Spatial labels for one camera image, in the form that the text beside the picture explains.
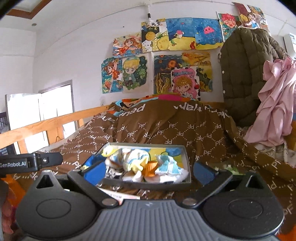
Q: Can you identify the mermaid girl painting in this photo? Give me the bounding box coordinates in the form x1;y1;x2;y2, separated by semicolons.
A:
101;57;123;94

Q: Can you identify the white baby cloth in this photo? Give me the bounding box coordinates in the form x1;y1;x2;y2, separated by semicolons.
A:
121;155;189;184

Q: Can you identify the olive quilted jacket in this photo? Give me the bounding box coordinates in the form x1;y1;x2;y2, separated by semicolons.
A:
220;28;287;127

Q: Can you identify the grey sock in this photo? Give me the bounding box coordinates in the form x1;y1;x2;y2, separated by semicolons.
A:
105;166;125;179

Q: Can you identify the brown patterned PF blanket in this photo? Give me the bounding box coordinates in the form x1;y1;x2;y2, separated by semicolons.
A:
9;93;296;232

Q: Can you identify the blond boy painting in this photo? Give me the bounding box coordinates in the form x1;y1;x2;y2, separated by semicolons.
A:
122;55;149;93

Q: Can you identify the yellow planet painting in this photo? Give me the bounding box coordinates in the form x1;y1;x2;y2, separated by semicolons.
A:
141;19;170;53

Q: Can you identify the blue sea beach painting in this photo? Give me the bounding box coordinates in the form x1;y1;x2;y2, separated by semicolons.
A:
166;17;223;51

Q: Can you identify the top right cartoon painting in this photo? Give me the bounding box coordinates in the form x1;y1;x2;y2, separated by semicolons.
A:
233;2;269;32

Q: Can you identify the orange girl small painting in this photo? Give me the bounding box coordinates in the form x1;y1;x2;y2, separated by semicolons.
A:
112;32;142;58

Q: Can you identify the window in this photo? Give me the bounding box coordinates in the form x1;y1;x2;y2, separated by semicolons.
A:
5;80;77;153

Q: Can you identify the wooden bed rail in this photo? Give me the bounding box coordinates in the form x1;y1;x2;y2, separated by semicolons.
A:
1;105;110;154

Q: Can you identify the grey tray with cartoon lining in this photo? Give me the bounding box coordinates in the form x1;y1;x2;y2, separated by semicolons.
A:
81;143;192;191

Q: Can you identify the starry night style painting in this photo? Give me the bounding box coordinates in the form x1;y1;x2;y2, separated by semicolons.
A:
154;52;213;98

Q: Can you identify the orange fabric cup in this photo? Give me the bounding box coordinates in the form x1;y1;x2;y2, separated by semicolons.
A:
144;161;159;177

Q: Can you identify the red hair child painting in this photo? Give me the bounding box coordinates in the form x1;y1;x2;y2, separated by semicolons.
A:
217;13;242;42

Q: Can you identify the striped yellow sock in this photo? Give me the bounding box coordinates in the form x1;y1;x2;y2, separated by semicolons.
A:
105;148;151;174

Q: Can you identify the pink shirt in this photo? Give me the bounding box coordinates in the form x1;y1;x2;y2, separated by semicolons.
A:
244;57;295;147

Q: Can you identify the green white beaded bag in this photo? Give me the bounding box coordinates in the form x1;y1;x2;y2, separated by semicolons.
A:
214;164;242;175

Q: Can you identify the black crate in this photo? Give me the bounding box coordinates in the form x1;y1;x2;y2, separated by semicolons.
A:
0;111;17;156

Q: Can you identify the person's left hand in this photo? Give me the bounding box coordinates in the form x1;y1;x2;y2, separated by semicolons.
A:
1;180;16;240

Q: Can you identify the pink girl painting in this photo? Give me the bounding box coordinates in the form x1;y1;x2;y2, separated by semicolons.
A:
171;66;201;100

